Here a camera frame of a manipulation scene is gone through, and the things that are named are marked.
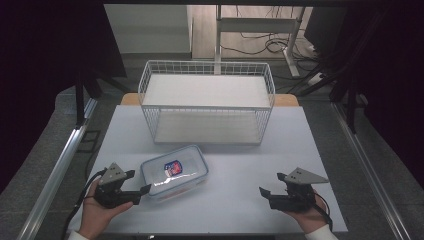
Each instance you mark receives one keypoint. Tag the white cabinet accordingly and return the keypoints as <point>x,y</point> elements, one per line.
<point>146,28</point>

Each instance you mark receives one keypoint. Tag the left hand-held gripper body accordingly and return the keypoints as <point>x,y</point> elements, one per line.
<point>111,195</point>

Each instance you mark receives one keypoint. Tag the wooden table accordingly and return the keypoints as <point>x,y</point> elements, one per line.
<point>130,99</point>

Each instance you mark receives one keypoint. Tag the person's left hand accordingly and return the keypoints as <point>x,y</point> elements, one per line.
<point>95,218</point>

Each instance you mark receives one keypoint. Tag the person's right hand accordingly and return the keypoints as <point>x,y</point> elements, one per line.
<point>313,218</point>

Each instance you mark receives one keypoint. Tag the white power strip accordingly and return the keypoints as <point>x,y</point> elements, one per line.
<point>315,79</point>

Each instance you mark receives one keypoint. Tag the person's right white sleeve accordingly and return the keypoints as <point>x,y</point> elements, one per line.
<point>321,233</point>

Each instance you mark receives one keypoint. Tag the black floor bracket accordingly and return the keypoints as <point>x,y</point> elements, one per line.
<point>89,141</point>

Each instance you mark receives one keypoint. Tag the aluminium rail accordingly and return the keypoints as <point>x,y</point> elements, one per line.
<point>366,166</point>
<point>53,176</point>

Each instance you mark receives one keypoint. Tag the clear plastic food container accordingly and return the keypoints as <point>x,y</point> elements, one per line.
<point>175,170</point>

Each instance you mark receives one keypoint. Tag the person's white sleeve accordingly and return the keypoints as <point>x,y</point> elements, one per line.
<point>321,233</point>
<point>76,236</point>

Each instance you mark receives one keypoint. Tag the white desk frame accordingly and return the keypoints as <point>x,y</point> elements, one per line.
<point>258,25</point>

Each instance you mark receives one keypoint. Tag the person's left white sleeve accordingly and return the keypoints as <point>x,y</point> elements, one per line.
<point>76,236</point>

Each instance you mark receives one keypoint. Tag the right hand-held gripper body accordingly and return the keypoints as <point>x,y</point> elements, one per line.
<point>295,200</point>

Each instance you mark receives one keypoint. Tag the dark curtain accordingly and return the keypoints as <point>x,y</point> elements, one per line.
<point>43,66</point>
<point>396,83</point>

